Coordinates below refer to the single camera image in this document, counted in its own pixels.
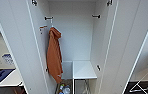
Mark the blue white wall sign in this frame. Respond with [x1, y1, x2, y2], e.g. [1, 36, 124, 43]
[1, 53, 15, 66]

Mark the white wardrobe door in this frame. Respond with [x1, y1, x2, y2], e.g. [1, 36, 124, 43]
[99, 0, 148, 94]
[0, 0, 50, 94]

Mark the orange label strip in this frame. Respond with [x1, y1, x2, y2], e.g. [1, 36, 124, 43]
[38, 25, 49, 31]

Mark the white wardrobe body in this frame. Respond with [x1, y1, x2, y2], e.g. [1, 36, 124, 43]
[24, 0, 119, 94]

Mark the black wardrobe hook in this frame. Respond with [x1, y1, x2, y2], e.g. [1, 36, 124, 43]
[91, 13, 102, 20]
[43, 15, 54, 22]

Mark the white hanger with orange garment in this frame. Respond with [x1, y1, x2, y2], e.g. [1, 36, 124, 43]
[49, 19, 55, 30]

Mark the orange hanging garment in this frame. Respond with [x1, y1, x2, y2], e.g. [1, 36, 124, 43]
[45, 27, 64, 85]

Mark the black wardrobe door hinge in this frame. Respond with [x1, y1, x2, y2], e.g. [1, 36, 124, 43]
[106, 0, 114, 7]
[30, 0, 39, 7]

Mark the woven brown basket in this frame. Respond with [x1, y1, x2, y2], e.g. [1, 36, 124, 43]
[57, 79, 74, 94]

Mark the small black door latch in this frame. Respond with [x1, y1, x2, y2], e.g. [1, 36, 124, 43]
[96, 64, 102, 72]

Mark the white inner shelf unit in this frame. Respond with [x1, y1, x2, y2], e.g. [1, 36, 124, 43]
[61, 59, 99, 94]

